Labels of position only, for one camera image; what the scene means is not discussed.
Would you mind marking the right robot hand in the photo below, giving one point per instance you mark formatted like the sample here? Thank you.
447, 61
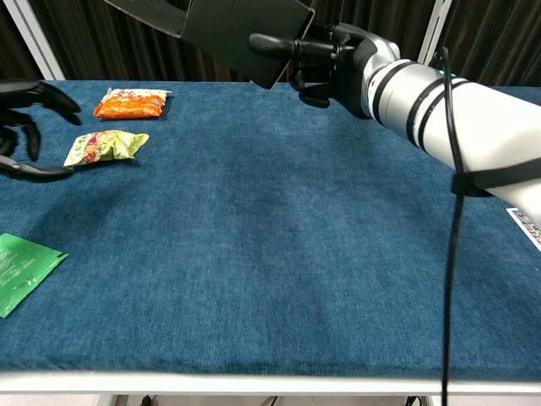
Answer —
346, 72

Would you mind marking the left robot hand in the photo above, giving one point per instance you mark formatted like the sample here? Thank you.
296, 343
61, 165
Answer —
17, 101

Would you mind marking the black paper box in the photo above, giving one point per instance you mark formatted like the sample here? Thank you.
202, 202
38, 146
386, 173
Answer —
236, 34

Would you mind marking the black pleated curtain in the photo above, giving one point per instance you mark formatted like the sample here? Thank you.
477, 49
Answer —
486, 34
380, 17
12, 55
105, 51

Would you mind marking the yellow-green snack packet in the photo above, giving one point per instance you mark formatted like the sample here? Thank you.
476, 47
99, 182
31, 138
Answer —
105, 148

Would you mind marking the orange snack packet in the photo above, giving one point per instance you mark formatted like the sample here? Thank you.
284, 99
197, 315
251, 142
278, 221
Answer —
131, 105

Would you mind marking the green sachet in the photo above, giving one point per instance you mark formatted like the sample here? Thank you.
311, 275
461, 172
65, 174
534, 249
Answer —
21, 275

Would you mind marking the blue table mat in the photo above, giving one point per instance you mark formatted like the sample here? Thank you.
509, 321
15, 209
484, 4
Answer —
274, 254

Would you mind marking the photo postcard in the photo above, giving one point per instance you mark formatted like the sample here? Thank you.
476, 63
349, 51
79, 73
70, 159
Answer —
530, 226

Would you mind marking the white frame post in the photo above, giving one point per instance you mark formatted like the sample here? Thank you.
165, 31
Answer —
36, 42
435, 25

